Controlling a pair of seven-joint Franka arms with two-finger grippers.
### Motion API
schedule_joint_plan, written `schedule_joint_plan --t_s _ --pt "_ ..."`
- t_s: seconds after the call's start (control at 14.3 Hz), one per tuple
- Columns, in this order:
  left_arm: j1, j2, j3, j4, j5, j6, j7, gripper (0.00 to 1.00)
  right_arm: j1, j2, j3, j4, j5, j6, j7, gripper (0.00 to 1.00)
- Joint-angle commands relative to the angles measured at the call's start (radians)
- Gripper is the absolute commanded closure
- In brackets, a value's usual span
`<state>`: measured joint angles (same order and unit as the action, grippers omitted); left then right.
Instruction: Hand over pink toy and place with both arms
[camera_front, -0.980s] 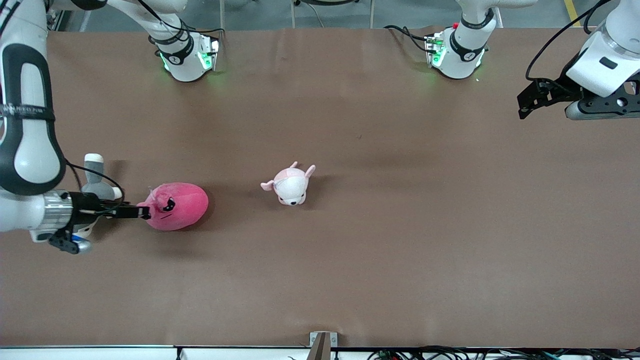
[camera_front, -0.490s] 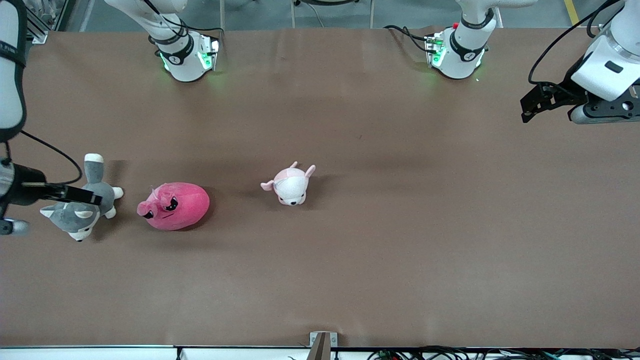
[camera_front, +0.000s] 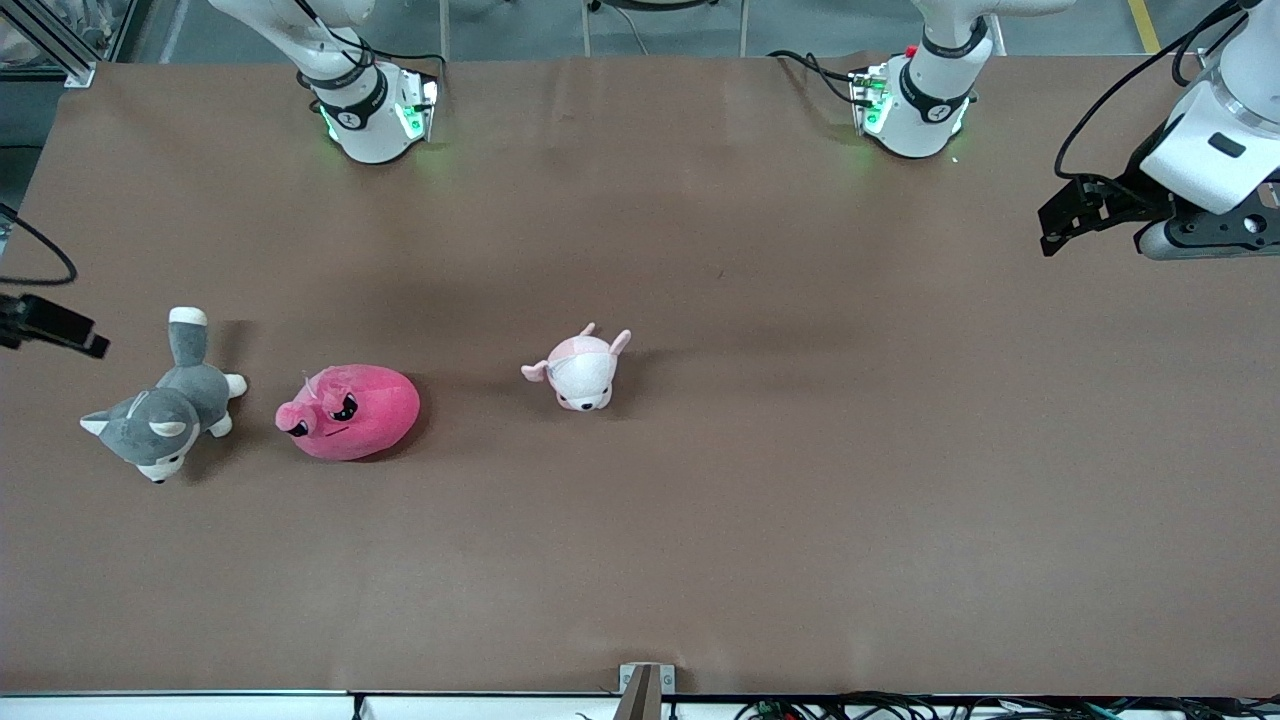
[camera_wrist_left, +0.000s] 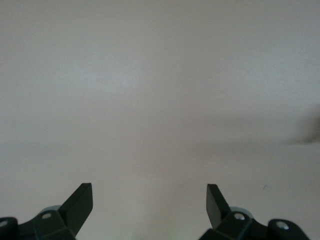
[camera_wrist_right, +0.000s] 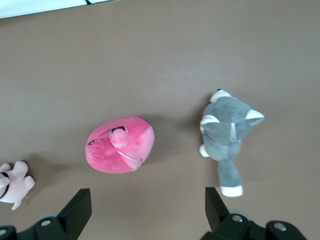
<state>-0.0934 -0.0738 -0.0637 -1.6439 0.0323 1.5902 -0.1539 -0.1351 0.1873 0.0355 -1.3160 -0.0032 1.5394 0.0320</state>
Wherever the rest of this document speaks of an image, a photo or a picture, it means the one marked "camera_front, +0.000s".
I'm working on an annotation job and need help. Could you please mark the bright pink round plush toy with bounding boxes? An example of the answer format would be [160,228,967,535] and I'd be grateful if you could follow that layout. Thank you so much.
[275,364,422,462]

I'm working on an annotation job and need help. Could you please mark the grey white husky plush toy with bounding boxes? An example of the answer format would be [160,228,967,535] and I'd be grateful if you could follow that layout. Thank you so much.
[80,306,249,485]

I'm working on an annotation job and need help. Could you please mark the pale pink white plush toy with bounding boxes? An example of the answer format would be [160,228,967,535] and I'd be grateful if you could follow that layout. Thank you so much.
[520,322,633,413]

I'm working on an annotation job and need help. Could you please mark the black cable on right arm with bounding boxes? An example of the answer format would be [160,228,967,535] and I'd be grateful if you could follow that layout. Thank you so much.
[0,203,80,287]

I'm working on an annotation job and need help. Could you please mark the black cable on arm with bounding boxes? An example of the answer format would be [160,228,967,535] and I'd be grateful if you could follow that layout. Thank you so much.
[1055,0,1246,181]
[0,203,80,287]

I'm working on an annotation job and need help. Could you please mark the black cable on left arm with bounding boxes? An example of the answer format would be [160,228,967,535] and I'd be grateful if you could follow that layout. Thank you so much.
[1055,0,1246,181]

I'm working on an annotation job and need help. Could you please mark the aluminium frame profile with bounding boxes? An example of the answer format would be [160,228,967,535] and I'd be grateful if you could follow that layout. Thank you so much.
[0,0,98,89]

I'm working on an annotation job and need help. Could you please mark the black cable at left base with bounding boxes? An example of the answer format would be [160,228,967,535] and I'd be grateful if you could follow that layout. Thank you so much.
[767,49,873,107]

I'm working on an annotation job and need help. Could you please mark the black cable at base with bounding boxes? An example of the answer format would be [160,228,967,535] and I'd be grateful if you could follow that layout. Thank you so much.
[295,35,447,91]
[767,49,873,107]

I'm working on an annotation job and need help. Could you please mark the black cable at right base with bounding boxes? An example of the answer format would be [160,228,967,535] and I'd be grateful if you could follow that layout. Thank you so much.
[295,35,447,91]

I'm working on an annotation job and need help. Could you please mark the black cable bundle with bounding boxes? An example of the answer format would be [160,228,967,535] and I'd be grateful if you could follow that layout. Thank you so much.
[735,690,1280,720]

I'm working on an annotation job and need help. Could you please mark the grey metal table bracket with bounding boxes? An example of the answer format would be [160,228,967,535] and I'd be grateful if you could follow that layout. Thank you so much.
[619,663,676,720]

